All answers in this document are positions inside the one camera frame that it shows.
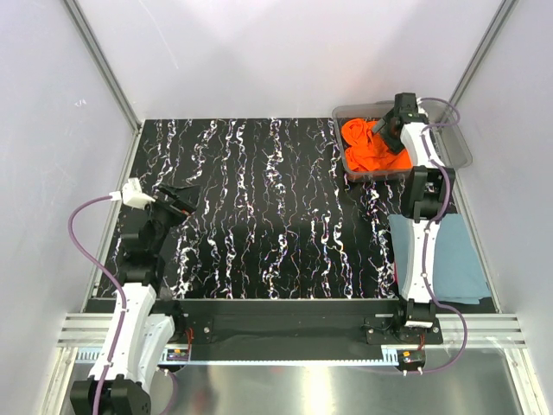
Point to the clear plastic bin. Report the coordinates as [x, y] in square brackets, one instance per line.
[450, 145]

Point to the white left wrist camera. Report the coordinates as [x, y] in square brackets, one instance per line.
[131, 195]

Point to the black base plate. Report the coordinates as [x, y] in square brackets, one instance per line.
[182, 309]

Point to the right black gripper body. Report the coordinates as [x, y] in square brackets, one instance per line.
[385, 130]

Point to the aluminium corner post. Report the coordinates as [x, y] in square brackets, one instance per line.
[492, 32]
[97, 54]

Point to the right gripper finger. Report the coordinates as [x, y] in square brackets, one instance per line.
[382, 123]
[394, 144]

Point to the left aluminium corner post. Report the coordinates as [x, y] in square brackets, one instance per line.
[97, 54]

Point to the right aluminium corner post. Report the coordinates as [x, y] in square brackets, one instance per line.
[492, 32]

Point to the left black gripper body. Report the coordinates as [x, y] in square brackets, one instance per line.
[167, 214]

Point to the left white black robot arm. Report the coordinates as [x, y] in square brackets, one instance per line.
[120, 380]

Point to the folded light blue t shirt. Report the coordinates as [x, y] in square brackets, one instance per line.
[458, 274]

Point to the orange t shirt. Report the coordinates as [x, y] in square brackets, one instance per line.
[367, 151]

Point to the aluminium frame rail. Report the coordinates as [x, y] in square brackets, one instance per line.
[479, 330]

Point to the white toothed cable duct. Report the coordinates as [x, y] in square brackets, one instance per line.
[204, 355]

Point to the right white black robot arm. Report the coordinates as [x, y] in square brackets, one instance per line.
[425, 201]

